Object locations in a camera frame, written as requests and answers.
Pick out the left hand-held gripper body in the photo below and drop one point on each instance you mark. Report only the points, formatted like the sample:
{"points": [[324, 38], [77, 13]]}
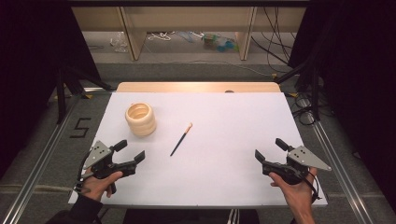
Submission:
{"points": [[100, 161]]}

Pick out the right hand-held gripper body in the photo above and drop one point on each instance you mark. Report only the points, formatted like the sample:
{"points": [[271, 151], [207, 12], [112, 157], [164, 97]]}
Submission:
{"points": [[292, 168]]}

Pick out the cream ribbed pen holder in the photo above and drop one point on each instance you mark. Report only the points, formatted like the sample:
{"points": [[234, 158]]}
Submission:
{"points": [[140, 119]]}

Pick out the person's right hand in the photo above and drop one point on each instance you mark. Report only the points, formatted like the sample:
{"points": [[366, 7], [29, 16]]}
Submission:
{"points": [[294, 193]]}

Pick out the person's left hand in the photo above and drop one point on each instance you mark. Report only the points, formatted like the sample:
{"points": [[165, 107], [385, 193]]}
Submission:
{"points": [[97, 186]]}

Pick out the white table board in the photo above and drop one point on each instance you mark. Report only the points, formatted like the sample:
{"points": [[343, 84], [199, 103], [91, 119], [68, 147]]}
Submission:
{"points": [[218, 174]]}

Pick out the wooden table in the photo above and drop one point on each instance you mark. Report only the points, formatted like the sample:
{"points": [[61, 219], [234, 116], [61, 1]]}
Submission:
{"points": [[174, 87]]}

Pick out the black metal stand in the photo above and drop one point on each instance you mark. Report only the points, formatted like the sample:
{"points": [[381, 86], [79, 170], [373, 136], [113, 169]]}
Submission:
{"points": [[61, 93]]}

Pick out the clear plastic bag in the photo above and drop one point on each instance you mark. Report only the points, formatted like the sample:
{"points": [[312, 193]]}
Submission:
{"points": [[119, 42]]}

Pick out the dark curtain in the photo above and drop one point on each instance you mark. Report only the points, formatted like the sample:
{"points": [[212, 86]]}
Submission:
{"points": [[358, 62], [28, 62]]}

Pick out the green and blue plastic bundle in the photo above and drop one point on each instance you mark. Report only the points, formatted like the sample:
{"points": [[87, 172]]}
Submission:
{"points": [[219, 43]]}

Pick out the light wooden shelf unit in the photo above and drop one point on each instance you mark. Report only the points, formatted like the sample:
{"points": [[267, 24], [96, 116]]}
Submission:
{"points": [[186, 18]]}

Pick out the aluminium rail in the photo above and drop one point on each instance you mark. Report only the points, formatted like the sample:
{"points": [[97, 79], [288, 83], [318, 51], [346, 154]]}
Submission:
{"points": [[339, 168], [37, 168]]}

